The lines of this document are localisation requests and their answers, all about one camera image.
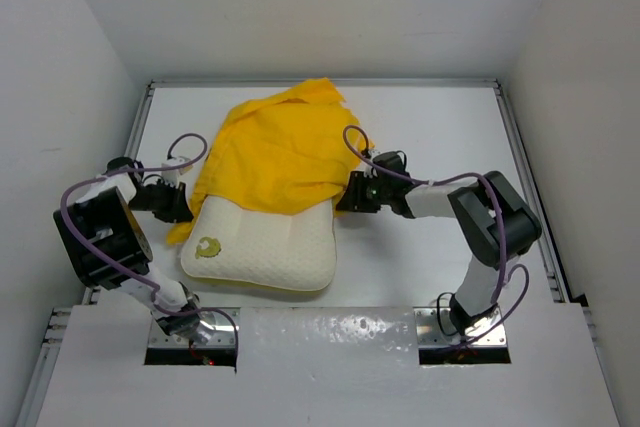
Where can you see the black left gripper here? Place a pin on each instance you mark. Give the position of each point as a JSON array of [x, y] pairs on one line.
[[177, 209]]

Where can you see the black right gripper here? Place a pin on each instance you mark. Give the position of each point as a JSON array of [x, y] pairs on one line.
[[354, 199]]

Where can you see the cream quilted pillow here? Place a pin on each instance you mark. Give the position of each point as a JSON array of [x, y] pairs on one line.
[[286, 252]]

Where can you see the yellow pillowcase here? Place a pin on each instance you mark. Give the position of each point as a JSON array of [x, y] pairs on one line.
[[282, 154]]

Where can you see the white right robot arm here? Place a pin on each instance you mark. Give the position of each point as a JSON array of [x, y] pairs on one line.
[[496, 223]]

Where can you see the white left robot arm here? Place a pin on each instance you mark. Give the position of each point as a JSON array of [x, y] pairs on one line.
[[108, 249]]

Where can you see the white front cover board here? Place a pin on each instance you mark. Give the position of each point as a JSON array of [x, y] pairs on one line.
[[307, 367]]

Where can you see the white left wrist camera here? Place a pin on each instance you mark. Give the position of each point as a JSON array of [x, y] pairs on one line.
[[174, 168]]

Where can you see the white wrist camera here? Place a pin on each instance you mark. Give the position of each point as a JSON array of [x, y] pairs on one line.
[[174, 168], [372, 153]]

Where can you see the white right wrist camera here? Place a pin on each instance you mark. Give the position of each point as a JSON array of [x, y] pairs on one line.
[[372, 153]]

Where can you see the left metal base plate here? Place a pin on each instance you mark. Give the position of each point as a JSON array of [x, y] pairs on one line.
[[210, 330]]

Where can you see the aluminium table frame rail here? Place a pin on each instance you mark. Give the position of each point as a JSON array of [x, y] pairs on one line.
[[393, 298]]

